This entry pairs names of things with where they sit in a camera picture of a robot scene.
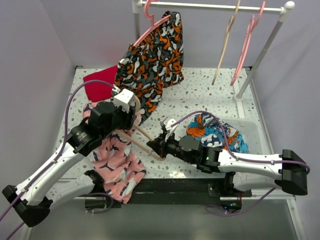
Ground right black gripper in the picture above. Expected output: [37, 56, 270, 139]
[146, 130, 195, 165]

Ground beige wooden hanger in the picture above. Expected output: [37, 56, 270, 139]
[211, 0, 241, 85]
[115, 96, 165, 162]

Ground pink navy patterned shorts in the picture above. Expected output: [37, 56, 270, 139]
[82, 102, 147, 204]

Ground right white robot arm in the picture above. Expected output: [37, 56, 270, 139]
[147, 134, 310, 197]

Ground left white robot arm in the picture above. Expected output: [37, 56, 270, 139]
[2, 101, 140, 228]

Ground blue orange patterned shorts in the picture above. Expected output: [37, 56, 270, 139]
[185, 112, 250, 154]

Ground orange black camo shorts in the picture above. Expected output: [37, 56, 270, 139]
[114, 11, 184, 123]

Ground left pink hanger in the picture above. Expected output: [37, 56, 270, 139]
[133, 0, 171, 47]

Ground pink hanger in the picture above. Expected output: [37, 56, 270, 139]
[133, 0, 171, 47]
[230, 1, 266, 86]

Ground right pink hanger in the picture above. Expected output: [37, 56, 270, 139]
[230, 1, 266, 86]

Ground red folded cloth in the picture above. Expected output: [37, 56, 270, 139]
[83, 65, 118, 103]

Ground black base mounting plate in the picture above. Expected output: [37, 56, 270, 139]
[84, 172, 253, 209]

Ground white plastic basket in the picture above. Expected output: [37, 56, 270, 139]
[220, 117, 268, 155]

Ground white clothes rack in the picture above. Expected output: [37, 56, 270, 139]
[132, 0, 295, 103]

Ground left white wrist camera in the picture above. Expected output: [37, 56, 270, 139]
[112, 89, 134, 113]

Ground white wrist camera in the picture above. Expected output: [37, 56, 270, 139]
[112, 89, 134, 113]
[160, 117, 177, 141]

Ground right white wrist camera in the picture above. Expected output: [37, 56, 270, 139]
[160, 117, 177, 141]

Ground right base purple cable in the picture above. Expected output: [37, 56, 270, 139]
[205, 187, 276, 217]

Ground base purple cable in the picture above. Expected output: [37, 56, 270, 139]
[86, 191, 116, 215]
[205, 187, 276, 217]

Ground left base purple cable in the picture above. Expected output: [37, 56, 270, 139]
[86, 191, 116, 215]

